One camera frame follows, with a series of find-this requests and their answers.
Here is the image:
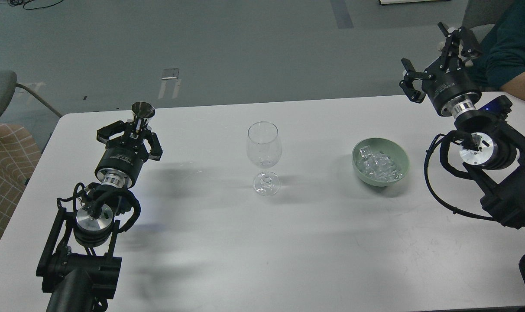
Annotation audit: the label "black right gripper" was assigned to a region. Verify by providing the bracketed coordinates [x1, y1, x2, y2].
[399, 22, 483, 118]

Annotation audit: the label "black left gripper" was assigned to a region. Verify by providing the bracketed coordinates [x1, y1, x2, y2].
[95, 121, 163, 189]

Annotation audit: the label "steel cocktail jigger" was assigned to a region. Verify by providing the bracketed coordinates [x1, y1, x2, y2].
[131, 101, 156, 134]

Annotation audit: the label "clear ice cubes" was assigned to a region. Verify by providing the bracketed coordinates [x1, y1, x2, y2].
[356, 146, 405, 182]

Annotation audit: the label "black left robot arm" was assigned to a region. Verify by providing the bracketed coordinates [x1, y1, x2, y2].
[36, 117, 163, 312]

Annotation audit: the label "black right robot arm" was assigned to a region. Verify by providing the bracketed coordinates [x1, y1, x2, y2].
[399, 23, 525, 229]

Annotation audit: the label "clear wine glass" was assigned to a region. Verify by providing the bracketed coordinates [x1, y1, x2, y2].
[246, 122, 282, 196]

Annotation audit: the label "grey white office chair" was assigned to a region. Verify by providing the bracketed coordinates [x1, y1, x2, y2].
[462, 0, 514, 44]

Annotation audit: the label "person in teal sweater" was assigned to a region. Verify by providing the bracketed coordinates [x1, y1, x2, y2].
[468, 0, 525, 101]

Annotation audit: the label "metal floor plate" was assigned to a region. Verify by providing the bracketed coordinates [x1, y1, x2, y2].
[160, 68, 180, 80]

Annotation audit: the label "green bowl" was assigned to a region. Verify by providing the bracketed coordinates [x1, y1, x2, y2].
[351, 137, 410, 187]

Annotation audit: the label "checkered beige cloth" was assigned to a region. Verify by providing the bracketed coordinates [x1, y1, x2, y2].
[0, 123, 42, 240]

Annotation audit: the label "black floor cable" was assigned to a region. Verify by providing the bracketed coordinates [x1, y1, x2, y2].
[0, 0, 66, 19]

